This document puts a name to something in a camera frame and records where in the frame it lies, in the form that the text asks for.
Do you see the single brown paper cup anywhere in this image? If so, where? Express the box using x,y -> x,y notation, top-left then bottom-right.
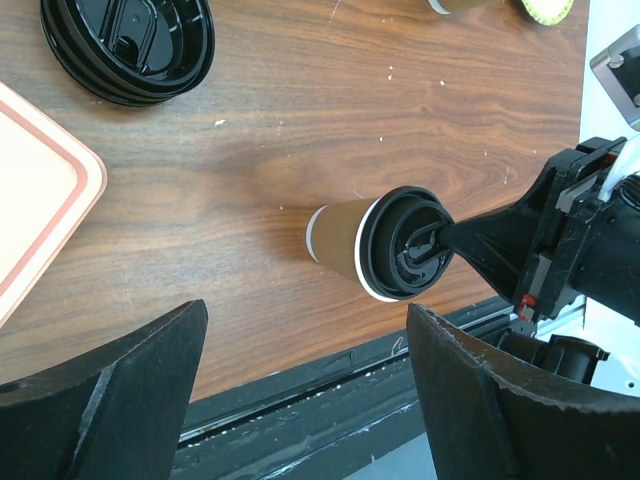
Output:
305,197 -> 397,303

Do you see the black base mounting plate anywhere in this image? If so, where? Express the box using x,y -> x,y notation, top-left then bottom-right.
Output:
170,330 -> 424,479

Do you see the yellow woven coaster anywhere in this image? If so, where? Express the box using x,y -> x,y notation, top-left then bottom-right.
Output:
516,0 -> 574,26

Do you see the pink plastic tray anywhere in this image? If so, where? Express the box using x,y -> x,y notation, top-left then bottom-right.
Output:
1,84 -> 107,323

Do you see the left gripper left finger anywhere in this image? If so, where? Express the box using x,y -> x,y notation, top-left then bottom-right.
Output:
1,300 -> 208,479

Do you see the black cup lid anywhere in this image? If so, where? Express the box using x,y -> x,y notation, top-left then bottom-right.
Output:
354,186 -> 453,302

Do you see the stack of paper cups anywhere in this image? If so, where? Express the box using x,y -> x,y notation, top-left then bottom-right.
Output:
427,0 -> 504,15

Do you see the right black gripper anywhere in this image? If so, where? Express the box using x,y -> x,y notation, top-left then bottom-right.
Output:
407,137 -> 628,321

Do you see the stack of black lids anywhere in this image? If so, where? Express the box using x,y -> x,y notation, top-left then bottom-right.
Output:
40,0 -> 215,107

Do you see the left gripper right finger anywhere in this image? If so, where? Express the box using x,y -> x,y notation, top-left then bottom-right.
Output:
407,304 -> 639,479

